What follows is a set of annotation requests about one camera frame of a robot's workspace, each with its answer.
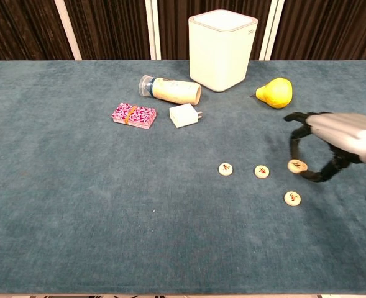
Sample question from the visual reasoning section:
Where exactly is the white screen frame post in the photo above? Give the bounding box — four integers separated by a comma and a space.
258, 0, 286, 61
145, 0, 162, 60
53, 0, 83, 61

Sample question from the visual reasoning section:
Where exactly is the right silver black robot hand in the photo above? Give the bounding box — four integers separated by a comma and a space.
283, 111, 366, 183

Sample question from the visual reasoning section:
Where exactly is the teal velvet table cloth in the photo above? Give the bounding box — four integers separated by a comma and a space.
0, 59, 366, 295

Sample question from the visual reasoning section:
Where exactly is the cream squeeze bottle clear cap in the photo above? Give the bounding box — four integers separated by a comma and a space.
138, 74, 202, 106

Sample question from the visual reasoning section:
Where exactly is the yellow pear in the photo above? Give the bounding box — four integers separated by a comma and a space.
249, 77, 293, 110

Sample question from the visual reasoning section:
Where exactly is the white square bin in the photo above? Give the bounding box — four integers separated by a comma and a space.
188, 9, 259, 93

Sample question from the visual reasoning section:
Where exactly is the cream game piece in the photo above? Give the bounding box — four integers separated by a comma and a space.
283, 191, 302, 207
287, 159, 308, 174
217, 162, 234, 177
254, 165, 270, 179

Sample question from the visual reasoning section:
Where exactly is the pink patterned card deck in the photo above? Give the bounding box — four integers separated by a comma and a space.
111, 102, 158, 130

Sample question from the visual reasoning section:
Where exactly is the white power adapter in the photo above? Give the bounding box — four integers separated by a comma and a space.
168, 103, 203, 129

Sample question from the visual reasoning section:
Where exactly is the dark pleated screen panel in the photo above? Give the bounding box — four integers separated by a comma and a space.
157, 0, 273, 60
271, 0, 366, 65
63, 0, 152, 60
0, 0, 75, 61

